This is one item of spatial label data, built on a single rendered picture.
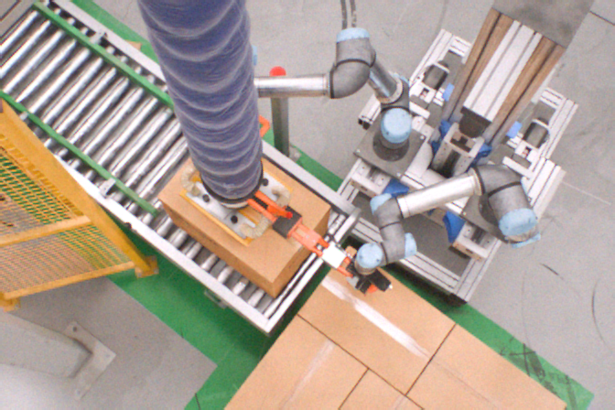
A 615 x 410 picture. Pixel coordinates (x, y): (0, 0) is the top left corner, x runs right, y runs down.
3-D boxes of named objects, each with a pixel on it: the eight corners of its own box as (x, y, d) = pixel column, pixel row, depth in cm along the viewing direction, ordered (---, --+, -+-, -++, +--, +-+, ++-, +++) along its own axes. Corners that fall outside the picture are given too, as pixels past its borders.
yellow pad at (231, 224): (178, 195, 292) (177, 191, 287) (195, 176, 294) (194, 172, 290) (247, 247, 287) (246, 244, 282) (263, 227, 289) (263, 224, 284)
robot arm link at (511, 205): (529, 205, 287) (521, 178, 236) (544, 242, 283) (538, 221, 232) (499, 217, 290) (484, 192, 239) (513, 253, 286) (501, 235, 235)
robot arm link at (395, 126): (378, 149, 295) (382, 136, 282) (378, 117, 299) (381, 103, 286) (408, 149, 296) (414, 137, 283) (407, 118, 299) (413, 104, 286)
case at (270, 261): (172, 221, 347) (156, 197, 308) (225, 156, 356) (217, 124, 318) (275, 299, 338) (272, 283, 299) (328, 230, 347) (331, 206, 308)
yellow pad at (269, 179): (210, 159, 296) (209, 155, 292) (226, 140, 299) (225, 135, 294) (277, 210, 291) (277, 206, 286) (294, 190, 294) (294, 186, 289)
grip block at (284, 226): (269, 227, 279) (269, 223, 273) (285, 207, 281) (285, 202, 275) (287, 241, 277) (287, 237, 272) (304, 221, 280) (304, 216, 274)
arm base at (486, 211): (489, 181, 303) (494, 174, 293) (521, 200, 301) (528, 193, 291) (470, 211, 299) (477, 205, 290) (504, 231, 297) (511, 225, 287)
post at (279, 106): (274, 158, 414) (266, 78, 318) (281, 149, 416) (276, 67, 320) (284, 165, 413) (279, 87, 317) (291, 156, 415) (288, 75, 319)
